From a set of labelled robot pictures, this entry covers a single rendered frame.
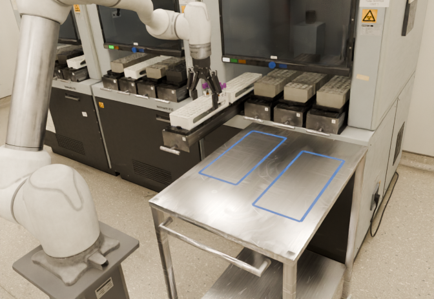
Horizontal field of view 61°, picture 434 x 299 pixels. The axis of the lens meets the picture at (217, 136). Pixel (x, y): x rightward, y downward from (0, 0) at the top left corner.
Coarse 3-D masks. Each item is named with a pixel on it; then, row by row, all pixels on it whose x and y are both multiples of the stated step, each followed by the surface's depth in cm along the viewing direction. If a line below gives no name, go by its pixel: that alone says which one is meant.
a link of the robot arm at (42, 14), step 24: (24, 0) 100; (48, 0) 100; (24, 24) 102; (48, 24) 103; (24, 48) 102; (48, 48) 104; (24, 72) 102; (48, 72) 106; (24, 96) 103; (48, 96) 108; (24, 120) 103; (24, 144) 104; (0, 168) 101; (24, 168) 102; (0, 192) 101; (0, 216) 105
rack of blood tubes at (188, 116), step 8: (208, 96) 166; (224, 96) 164; (192, 104) 159; (200, 104) 160; (208, 104) 158; (224, 104) 166; (176, 112) 152; (184, 112) 152; (192, 112) 151; (200, 112) 152; (208, 112) 163; (216, 112) 162; (176, 120) 150; (184, 120) 147; (192, 120) 148; (200, 120) 153; (184, 128) 149
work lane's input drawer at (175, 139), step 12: (228, 108) 167; (240, 108) 174; (216, 120) 159; (228, 120) 167; (168, 132) 150; (180, 132) 147; (192, 132) 148; (204, 132) 154; (168, 144) 153; (180, 144) 149; (192, 144) 149
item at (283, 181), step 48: (240, 144) 133; (288, 144) 131; (336, 144) 128; (192, 192) 109; (240, 192) 107; (288, 192) 105; (336, 192) 103; (192, 240) 96; (240, 240) 90; (288, 240) 88; (240, 288) 143; (288, 288) 87; (336, 288) 141
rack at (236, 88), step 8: (248, 72) 193; (232, 80) 184; (240, 80) 184; (248, 80) 183; (256, 80) 193; (232, 88) 173; (240, 88) 174; (248, 88) 183; (232, 96) 170; (240, 96) 176
